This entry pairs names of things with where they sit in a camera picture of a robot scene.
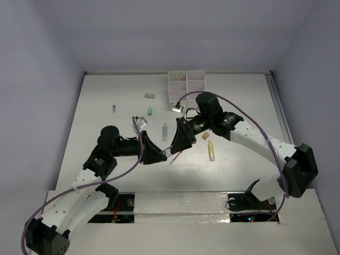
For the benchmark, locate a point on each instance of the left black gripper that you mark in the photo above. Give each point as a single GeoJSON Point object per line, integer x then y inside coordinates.
{"type": "Point", "coordinates": [155, 155]}

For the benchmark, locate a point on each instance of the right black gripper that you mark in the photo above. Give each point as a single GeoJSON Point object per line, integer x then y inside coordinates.
{"type": "Point", "coordinates": [179, 143]}

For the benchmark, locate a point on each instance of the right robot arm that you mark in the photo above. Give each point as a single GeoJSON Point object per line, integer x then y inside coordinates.
{"type": "Point", "coordinates": [297, 167]}

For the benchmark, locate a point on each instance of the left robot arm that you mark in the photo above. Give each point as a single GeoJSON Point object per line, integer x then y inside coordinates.
{"type": "Point", "coordinates": [49, 229]}

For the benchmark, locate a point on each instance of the red gel pen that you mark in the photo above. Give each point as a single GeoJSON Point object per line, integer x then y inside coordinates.
{"type": "Point", "coordinates": [175, 158]}

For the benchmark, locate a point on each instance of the tan wooden eraser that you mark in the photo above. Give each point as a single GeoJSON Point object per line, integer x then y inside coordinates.
{"type": "Point", "coordinates": [205, 135]}

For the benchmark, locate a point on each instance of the grey beige eraser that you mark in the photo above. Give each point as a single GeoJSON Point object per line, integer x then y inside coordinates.
{"type": "Point", "coordinates": [148, 95]}

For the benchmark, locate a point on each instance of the left white compartment organizer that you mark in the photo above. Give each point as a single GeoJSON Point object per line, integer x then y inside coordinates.
{"type": "Point", "coordinates": [176, 89]}

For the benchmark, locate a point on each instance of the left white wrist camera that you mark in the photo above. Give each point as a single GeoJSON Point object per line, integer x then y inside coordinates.
{"type": "Point", "coordinates": [140, 122]}

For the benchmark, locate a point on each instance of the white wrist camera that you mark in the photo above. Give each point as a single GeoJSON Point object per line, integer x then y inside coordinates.
{"type": "Point", "coordinates": [140, 122]}
{"type": "Point", "coordinates": [177, 107]}

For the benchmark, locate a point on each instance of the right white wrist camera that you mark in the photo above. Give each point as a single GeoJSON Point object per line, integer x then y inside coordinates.
{"type": "Point", "coordinates": [177, 107]}

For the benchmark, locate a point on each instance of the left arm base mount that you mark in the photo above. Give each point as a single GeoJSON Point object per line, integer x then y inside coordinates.
{"type": "Point", "coordinates": [121, 213]}

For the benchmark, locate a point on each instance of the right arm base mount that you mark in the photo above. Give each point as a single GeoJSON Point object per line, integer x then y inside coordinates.
{"type": "Point", "coordinates": [244, 207]}

